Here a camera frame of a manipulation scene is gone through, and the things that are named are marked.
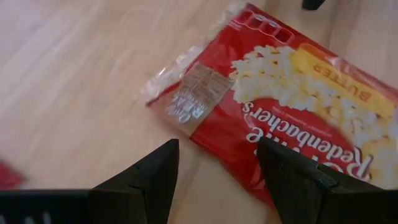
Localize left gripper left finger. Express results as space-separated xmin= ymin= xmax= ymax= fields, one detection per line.
xmin=88 ymin=138 xmax=181 ymax=224

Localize red butter popcorn bag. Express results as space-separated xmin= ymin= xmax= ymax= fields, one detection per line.
xmin=139 ymin=0 xmax=398 ymax=212
xmin=0 ymin=160 xmax=27 ymax=191

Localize black aluminium table frame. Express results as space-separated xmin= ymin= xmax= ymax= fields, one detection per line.
xmin=302 ymin=0 xmax=328 ymax=11

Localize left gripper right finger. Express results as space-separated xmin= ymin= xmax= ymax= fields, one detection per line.
xmin=256 ymin=136 xmax=398 ymax=224

